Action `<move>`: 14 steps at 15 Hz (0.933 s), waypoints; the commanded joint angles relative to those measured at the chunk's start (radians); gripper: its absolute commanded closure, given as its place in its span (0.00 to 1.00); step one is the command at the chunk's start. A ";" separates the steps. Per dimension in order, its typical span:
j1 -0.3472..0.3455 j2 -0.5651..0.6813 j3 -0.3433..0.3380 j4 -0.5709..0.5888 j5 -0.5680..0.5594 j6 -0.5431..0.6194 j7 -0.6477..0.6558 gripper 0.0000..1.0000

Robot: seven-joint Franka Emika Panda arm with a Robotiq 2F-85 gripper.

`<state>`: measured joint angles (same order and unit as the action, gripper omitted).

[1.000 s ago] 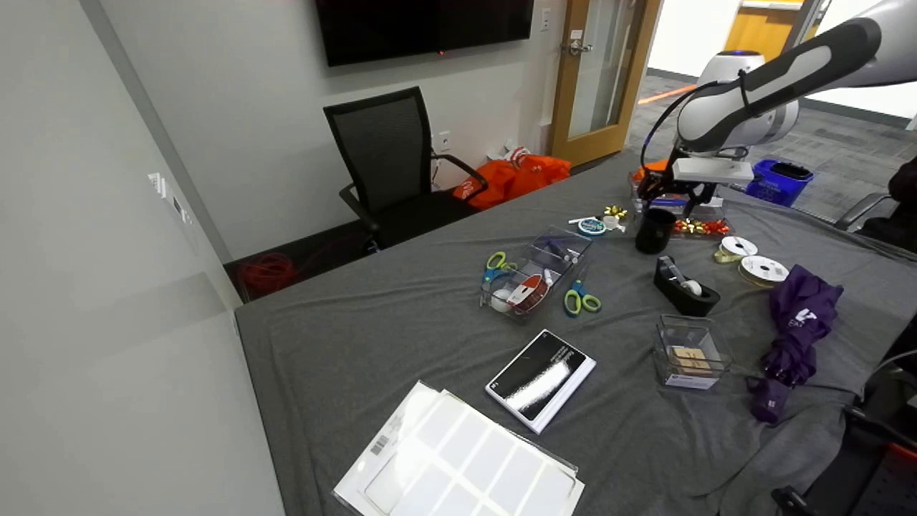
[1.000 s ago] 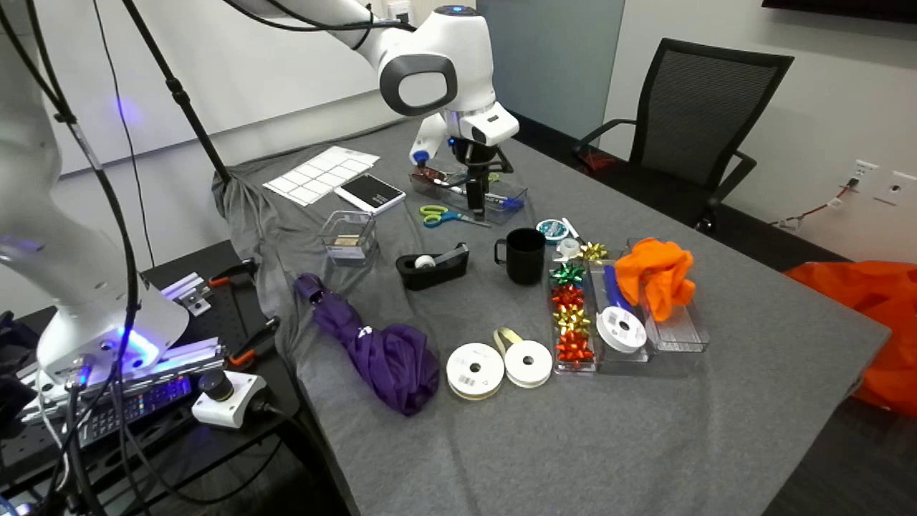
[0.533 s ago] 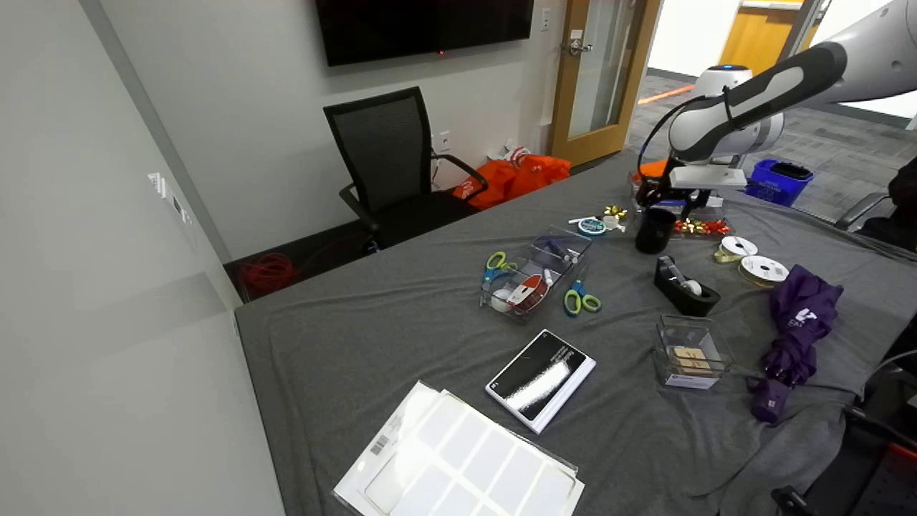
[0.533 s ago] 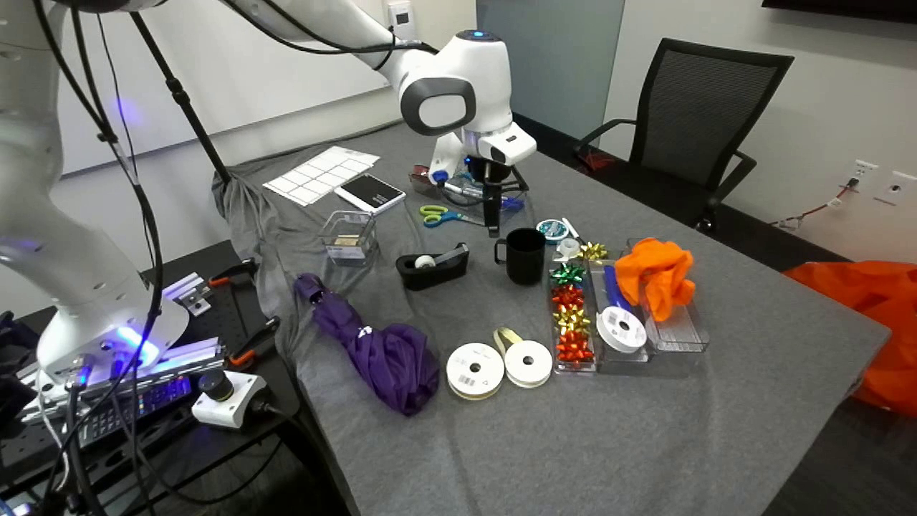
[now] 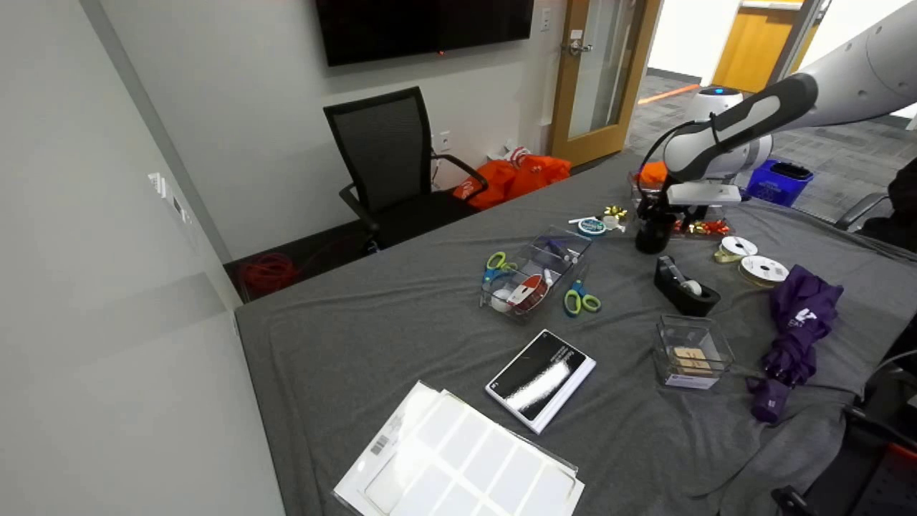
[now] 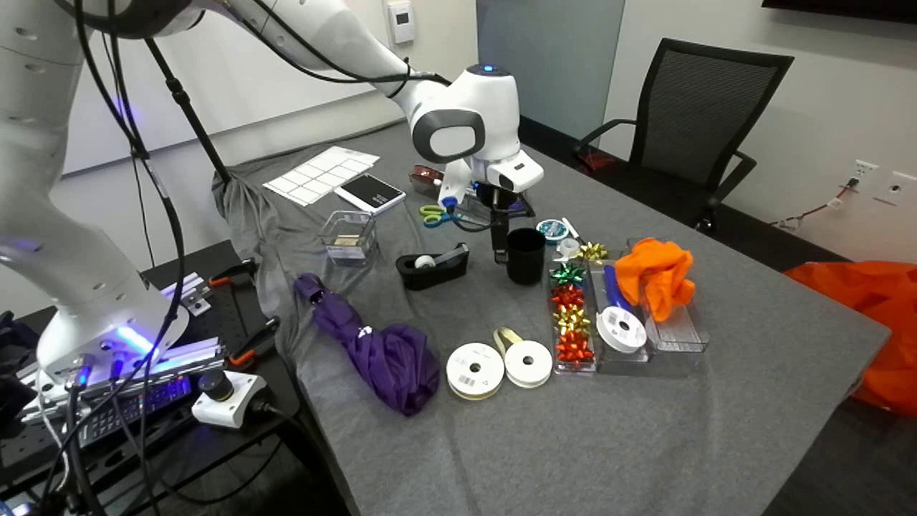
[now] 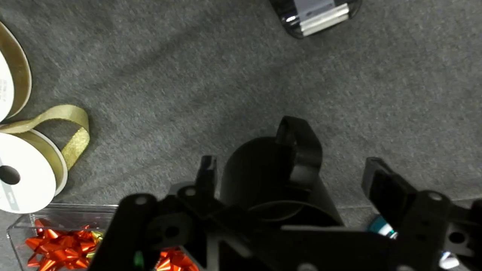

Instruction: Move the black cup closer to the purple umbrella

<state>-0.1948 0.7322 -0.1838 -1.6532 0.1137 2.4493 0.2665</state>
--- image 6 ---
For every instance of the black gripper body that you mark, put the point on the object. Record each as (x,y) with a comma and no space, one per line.
(492,196)

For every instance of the black cup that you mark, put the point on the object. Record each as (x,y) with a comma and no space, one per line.
(525,259)

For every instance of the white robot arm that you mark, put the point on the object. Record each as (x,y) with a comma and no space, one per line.
(460,94)

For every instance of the purple folded umbrella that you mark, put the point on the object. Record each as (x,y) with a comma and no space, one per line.
(376,347)

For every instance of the blue ribbon roll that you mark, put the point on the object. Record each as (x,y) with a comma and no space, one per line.
(555,226)

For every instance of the blue green scissors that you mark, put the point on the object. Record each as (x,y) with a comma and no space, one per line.
(436,216)

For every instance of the black tape dispenser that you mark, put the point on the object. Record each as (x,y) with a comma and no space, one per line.
(430,274)

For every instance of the green gift bow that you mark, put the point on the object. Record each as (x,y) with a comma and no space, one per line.
(568,275)

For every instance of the gold gift bow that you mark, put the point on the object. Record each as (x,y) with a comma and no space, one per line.
(575,322)
(594,252)

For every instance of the red gift bow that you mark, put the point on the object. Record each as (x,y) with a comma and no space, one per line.
(568,299)
(575,347)

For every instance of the small white gold ribbon spool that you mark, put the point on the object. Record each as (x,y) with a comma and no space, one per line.
(529,361)

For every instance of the large white gold ribbon spool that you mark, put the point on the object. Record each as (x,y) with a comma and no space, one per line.
(473,371)

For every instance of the orange cloth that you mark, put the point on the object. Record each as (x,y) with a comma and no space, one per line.
(654,275)

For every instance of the clear box with sticky notes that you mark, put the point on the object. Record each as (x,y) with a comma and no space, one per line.
(346,238)

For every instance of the white label sheets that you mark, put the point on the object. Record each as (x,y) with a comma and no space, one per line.
(320,176)

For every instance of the clear gift supply tray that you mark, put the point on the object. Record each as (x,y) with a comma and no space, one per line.
(677,332)

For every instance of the black mesh office chair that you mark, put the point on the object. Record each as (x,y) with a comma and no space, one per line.
(707,103)

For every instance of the grey tablecloth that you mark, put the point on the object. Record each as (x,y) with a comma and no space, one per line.
(619,431)

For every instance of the orange black clamp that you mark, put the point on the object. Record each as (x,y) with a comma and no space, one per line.
(254,344)
(234,275)

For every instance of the white power adapter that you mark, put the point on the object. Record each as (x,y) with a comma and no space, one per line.
(228,397)

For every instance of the black tripod stand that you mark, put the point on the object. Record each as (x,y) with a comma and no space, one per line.
(188,103)

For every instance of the orange bag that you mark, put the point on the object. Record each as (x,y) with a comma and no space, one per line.
(870,324)

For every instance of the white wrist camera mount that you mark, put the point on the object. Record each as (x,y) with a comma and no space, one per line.
(516,172)

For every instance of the white wall outlet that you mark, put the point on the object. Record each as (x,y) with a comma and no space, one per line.
(883,182)

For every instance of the black wall television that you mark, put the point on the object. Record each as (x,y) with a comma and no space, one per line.
(840,7)

